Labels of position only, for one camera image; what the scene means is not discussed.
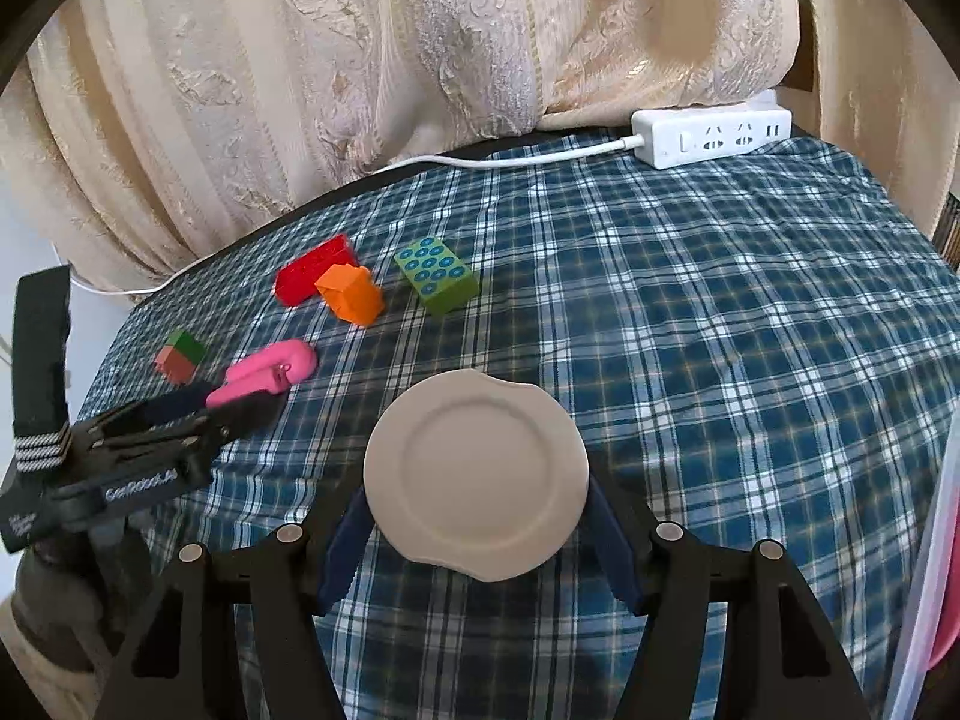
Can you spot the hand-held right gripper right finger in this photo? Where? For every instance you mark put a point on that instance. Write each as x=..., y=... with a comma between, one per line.
x=611, y=540

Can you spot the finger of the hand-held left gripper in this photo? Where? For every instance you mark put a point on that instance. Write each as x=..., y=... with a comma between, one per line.
x=165, y=403
x=247, y=416

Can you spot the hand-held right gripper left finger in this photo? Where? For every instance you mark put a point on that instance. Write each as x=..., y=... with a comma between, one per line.
x=345, y=540

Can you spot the pink and green toy block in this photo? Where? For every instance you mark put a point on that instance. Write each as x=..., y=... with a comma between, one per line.
x=180, y=360

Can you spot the pink foam hair curler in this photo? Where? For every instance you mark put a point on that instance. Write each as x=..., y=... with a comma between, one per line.
x=292, y=360
x=949, y=641

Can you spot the white plate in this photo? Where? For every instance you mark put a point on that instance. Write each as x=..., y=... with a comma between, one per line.
x=472, y=472

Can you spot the red toy block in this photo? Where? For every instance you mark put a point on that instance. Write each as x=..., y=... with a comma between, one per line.
x=300, y=277

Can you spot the orange toy block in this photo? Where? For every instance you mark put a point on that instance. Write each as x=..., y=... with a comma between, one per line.
x=352, y=296

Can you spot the green blue-dotted toy block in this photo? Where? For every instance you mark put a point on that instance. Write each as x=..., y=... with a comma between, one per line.
x=435, y=274

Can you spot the clear plastic bowl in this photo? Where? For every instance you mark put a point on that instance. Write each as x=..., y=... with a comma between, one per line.
x=926, y=592

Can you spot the person's left forearm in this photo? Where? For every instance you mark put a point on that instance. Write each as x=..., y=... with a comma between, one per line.
x=30, y=652

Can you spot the blue plaid tablecloth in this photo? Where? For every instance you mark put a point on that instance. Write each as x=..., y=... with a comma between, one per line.
x=712, y=352

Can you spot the cream patterned curtain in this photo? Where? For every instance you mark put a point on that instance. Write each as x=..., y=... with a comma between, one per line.
x=300, y=52

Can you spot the white power strip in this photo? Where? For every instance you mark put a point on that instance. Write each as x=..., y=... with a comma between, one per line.
x=712, y=136

